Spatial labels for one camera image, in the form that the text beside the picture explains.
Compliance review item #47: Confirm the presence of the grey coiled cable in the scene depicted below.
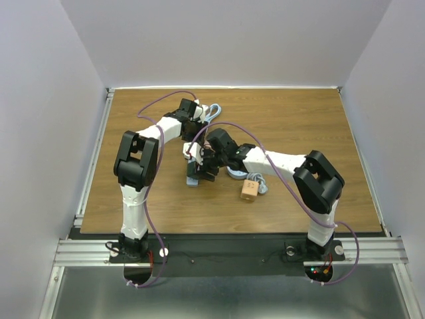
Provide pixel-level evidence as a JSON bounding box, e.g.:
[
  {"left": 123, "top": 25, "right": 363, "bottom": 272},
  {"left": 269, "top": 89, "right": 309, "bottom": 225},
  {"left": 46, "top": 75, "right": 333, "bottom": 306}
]
[{"left": 247, "top": 171, "right": 269, "bottom": 195}]

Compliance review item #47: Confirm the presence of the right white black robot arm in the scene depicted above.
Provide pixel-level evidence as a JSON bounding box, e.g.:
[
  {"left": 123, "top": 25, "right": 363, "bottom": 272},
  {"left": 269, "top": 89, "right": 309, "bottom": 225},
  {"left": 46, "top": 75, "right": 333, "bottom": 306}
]
[{"left": 183, "top": 128, "right": 345, "bottom": 259}]

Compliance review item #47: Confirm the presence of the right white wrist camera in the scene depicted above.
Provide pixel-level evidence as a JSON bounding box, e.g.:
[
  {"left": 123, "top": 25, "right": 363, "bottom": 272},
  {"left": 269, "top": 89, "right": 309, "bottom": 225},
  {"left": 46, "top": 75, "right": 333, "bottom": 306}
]
[{"left": 183, "top": 142, "right": 203, "bottom": 165}]

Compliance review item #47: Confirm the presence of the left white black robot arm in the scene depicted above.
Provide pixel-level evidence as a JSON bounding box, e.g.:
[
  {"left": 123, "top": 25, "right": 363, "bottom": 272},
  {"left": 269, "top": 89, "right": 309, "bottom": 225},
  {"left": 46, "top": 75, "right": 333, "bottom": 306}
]
[{"left": 113, "top": 99, "right": 209, "bottom": 262}]

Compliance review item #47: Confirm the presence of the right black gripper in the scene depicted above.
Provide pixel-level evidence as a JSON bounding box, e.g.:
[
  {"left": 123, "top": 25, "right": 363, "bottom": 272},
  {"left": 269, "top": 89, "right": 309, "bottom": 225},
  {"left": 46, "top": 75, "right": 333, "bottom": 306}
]
[{"left": 193, "top": 146, "right": 227, "bottom": 181}]

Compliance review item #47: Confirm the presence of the dark green cube adapter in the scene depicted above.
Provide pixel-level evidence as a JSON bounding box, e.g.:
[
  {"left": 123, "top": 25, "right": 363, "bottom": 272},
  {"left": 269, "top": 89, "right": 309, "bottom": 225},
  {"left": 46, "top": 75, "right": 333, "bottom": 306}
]
[{"left": 187, "top": 161, "right": 200, "bottom": 180}]

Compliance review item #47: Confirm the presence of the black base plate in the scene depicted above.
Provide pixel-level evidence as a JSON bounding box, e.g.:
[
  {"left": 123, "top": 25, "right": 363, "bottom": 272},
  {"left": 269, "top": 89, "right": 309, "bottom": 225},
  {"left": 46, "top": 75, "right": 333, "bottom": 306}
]
[{"left": 106, "top": 233, "right": 345, "bottom": 283}]

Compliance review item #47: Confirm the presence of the aluminium rail frame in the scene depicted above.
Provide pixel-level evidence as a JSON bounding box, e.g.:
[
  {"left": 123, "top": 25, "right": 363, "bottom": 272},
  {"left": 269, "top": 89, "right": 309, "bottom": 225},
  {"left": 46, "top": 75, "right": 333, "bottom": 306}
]
[{"left": 41, "top": 88, "right": 410, "bottom": 318}]

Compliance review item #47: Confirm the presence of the purple cable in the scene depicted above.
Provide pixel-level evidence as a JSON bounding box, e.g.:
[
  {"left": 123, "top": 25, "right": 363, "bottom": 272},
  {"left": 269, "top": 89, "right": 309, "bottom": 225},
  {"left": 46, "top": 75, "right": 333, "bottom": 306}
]
[
  {"left": 136, "top": 90, "right": 200, "bottom": 289},
  {"left": 187, "top": 122, "right": 360, "bottom": 287}
]

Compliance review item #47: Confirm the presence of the orange cube socket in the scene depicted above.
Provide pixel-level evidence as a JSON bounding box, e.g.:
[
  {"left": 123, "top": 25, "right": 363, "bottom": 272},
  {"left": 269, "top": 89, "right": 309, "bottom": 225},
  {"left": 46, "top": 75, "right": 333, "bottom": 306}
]
[{"left": 240, "top": 179, "right": 260, "bottom": 201}]

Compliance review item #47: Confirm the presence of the light blue power cord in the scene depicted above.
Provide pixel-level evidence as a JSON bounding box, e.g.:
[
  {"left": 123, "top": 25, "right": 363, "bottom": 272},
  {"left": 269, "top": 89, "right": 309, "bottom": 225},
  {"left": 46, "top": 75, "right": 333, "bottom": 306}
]
[{"left": 205, "top": 104, "right": 222, "bottom": 126}]

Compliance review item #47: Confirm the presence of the light blue power strip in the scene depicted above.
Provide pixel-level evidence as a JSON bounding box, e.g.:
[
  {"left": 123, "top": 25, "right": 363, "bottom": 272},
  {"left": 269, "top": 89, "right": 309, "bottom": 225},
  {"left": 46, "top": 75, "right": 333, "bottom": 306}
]
[{"left": 186, "top": 160, "right": 199, "bottom": 187}]

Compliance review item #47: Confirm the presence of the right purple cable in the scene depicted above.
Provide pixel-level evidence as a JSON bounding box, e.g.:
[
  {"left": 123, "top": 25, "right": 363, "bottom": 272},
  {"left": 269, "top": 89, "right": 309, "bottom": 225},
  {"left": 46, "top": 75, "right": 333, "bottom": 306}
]
[{"left": 187, "top": 122, "right": 360, "bottom": 287}]

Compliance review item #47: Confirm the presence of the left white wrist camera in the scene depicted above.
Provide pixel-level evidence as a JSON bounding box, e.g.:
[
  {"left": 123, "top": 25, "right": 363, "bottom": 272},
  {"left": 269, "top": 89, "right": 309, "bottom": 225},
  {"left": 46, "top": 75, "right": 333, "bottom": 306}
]
[{"left": 193, "top": 104, "right": 210, "bottom": 122}]

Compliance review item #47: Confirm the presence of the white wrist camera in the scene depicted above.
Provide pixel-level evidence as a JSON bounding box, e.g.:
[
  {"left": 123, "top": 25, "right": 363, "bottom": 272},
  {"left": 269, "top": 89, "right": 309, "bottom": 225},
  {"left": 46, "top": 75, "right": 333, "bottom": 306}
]
[
  {"left": 183, "top": 142, "right": 203, "bottom": 165},
  {"left": 193, "top": 104, "right": 210, "bottom": 122}
]

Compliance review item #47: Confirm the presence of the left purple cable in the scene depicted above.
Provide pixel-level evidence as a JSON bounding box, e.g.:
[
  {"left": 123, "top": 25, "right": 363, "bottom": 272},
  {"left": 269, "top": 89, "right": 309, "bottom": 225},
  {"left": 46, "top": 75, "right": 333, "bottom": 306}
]
[{"left": 136, "top": 90, "right": 200, "bottom": 289}]

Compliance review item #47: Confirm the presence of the round light blue socket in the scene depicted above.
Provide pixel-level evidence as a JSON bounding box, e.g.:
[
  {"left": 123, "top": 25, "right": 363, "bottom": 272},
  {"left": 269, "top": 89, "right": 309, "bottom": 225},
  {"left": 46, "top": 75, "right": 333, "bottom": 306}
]
[{"left": 226, "top": 167, "right": 248, "bottom": 180}]

